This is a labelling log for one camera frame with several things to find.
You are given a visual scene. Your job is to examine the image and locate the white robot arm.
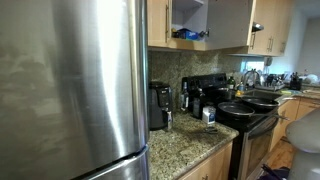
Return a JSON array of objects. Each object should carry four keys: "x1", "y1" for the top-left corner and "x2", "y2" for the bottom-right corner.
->
[{"x1": 286, "y1": 109, "x2": 320, "y2": 180}]

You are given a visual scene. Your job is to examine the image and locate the clear glass bottle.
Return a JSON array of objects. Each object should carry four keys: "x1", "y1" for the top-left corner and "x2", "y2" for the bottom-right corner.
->
[{"x1": 180, "y1": 82, "x2": 189, "y2": 111}]

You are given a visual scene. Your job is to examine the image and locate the dark glass bottle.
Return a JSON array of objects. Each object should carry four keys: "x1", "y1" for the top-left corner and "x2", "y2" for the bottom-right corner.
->
[{"x1": 193, "y1": 88, "x2": 206, "y2": 119}]

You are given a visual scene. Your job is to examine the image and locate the blue box in cabinet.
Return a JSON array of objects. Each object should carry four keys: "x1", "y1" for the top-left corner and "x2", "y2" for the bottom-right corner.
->
[{"x1": 177, "y1": 28, "x2": 199, "y2": 40}]

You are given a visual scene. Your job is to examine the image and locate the green dish soap bottle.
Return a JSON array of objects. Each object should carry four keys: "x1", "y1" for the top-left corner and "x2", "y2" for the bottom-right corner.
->
[{"x1": 227, "y1": 76, "x2": 236, "y2": 90}]

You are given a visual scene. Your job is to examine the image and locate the lower wooden counter cabinet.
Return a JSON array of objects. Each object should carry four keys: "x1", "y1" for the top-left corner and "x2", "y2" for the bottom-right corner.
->
[{"x1": 178, "y1": 143, "x2": 232, "y2": 180}]

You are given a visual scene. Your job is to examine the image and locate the white salt container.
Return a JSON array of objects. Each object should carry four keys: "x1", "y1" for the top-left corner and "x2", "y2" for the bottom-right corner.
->
[{"x1": 202, "y1": 106, "x2": 216, "y2": 124}]

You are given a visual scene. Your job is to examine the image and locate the black scissors on counter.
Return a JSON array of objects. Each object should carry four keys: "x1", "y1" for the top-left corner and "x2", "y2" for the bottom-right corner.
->
[{"x1": 204, "y1": 126, "x2": 218, "y2": 134}]

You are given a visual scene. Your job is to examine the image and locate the near black frying pan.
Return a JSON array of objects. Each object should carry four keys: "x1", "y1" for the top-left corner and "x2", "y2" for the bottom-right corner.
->
[{"x1": 218, "y1": 102, "x2": 288, "y2": 120}]

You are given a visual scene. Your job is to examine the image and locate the black frying pan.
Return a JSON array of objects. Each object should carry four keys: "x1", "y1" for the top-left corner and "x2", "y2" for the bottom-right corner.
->
[
  {"x1": 241, "y1": 96, "x2": 291, "y2": 110},
  {"x1": 218, "y1": 102, "x2": 288, "y2": 120}
]

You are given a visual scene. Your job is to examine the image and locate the stainless steel refrigerator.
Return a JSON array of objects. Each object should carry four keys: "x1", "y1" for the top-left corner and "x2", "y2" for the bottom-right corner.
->
[{"x1": 0, "y1": 0, "x2": 150, "y2": 180}]

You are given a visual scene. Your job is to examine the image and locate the kitchen sink faucet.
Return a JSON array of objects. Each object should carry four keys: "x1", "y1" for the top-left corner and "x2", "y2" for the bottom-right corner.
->
[{"x1": 243, "y1": 69, "x2": 262, "y2": 88}]

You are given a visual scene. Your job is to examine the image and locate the far black frying pan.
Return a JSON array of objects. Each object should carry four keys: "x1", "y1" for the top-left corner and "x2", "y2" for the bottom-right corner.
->
[{"x1": 241, "y1": 96, "x2": 291, "y2": 110}]

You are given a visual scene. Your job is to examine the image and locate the black electric stove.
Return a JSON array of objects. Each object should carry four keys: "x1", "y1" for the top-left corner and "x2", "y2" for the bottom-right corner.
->
[{"x1": 181, "y1": 73, "x2": 279, "y2": 180}]

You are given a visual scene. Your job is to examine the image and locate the stainless range hood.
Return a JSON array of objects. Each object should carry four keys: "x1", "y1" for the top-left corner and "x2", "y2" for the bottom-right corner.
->
[{"x1": 252, "y1": 22, "x2": 264, "y2": 32}]

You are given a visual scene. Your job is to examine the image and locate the far lower wooden cabinets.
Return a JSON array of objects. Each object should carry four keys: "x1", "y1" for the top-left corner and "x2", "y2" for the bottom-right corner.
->
[{"x1": 270, "y1": 97, "x2": 320, "y2": 149}]

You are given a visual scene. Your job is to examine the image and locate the wooden cabinets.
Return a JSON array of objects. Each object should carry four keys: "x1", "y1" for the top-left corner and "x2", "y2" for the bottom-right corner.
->
[
  {"x1": 270, "y1": 97, "x2": 320, "y2": 149},
  {"x1": 234, "y1": 0, "x2": 294, "y2": 56}
]

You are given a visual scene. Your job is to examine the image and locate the black knife block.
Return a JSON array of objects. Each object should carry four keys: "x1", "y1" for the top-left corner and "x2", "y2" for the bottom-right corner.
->
[{"x1": 289, "y1": 72, "x2": 302, "y2": 90}]

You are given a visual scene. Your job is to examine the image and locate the far upper wooden cabinets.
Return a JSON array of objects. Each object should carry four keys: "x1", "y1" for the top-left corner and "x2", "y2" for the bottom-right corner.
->
[{"x1": 234, "y1": 0, "x2": 294, "y2": 56}]

